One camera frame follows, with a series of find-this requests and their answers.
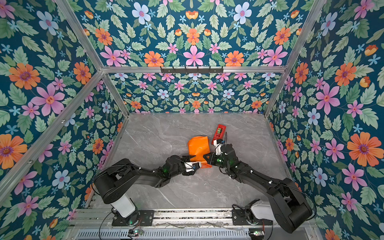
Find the left small circuit board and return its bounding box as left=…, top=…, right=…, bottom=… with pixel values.
left=128, top=229, right=144, bottom=238

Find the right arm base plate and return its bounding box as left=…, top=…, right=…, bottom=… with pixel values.
left=232, top=199, right=272, bottom=226

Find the white slotted cable duct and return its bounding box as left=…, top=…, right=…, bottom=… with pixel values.
left=75, top=229, right=250, bottom=240

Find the black hook rail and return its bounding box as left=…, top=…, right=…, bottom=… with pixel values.
left=160, top=67, right=224, bottom=74

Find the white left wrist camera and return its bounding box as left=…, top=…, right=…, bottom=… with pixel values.
left=182, top=162, right=202, bottom=176

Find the right small circuit board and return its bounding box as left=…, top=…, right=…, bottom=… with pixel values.
left=249, top=230, right=265, bottom=240

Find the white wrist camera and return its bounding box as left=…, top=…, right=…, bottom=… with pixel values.
left=213, top=139, right=224, bottom=156
left=182, top=162, right=202, bottom=176

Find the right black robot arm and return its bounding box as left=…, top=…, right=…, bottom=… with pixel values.
left=204, top=144, right=315, bottom=234

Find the yellow orange wrapping paper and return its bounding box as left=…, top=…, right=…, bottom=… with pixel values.
left=188, top=136, right=212, bottom=169

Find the red tape dispenser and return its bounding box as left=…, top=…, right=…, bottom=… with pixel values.
left=211, top=124, right=227, bottom=145

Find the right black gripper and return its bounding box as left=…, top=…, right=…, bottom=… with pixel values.
left=202, top=152, right=230, bottom=171

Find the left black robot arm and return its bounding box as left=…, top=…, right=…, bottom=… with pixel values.
left=93, top=155, right=202, bottom=219

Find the aluminium mounting rail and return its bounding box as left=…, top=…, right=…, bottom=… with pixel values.
left=67, top=206, right=319, bottom=232

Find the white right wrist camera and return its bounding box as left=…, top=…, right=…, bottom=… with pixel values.
left=213, top=139, right=224, bottom=156

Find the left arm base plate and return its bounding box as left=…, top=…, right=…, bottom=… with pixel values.
left=112, top=210, right=155, bottom=227

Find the small circuit board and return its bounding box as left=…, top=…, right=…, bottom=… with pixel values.
left=249, top=230, right=265, bottom=240
left=128, top=229, right=144, bottom=238

